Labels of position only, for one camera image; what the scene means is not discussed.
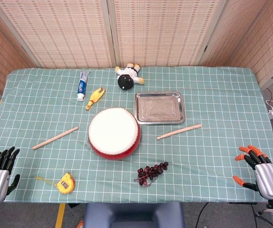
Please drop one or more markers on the orange-tipped silver right robot hand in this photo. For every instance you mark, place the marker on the orange-tipped silver right robot hand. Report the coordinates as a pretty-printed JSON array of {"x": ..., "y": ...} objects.
[{"x": 270, "y": 180}]

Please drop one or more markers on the wooden drumstick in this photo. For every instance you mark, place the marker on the wooden drumstick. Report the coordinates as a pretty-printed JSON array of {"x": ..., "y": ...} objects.
[
  {"x": 55, "y": 138},
  {"x": 179, "y": 131}
]

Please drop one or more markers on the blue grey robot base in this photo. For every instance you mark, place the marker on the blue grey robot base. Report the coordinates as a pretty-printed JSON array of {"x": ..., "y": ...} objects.
[{"x": 134, "y": 215}]

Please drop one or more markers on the red drum with white skin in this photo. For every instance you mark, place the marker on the red drum with white skin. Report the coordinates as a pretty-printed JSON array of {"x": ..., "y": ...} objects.
[{"x": 112, "y": 130}]

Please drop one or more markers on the stainless steel tray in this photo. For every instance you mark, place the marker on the stainless steel tray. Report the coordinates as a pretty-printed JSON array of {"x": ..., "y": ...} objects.
[{"x": 160, "y": 108}]

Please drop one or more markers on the yellow tape measure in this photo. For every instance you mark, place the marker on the yellow tape measure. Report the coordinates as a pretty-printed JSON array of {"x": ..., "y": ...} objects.
[{"x": 66, "y": 184}]

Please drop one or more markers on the green checked tablecloth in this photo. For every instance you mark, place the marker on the green checked tablecloth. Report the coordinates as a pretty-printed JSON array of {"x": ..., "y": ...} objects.
[{"x": 221, "y": 107}]

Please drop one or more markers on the purple plastic grape bunch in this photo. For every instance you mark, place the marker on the purple plastic grape bunch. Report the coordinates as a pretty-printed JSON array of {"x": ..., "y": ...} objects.
[{"x": 150, "y": 172}]

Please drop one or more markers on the blue white toothpaste tube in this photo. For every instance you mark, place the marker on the blue white toothpaste tube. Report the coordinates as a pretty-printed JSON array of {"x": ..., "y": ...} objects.
[{"x": 82, "y": 86}]

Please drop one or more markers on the yellow rubber chicken toy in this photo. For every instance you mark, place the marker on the yellow rubber chicken toy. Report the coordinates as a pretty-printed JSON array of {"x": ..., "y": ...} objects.
[{"x": 96, "y": 96}]

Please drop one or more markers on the plush doll with black hair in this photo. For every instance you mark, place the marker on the plush doll with black hair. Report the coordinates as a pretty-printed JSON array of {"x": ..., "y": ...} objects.
[{"x": 126, "y": 79}]

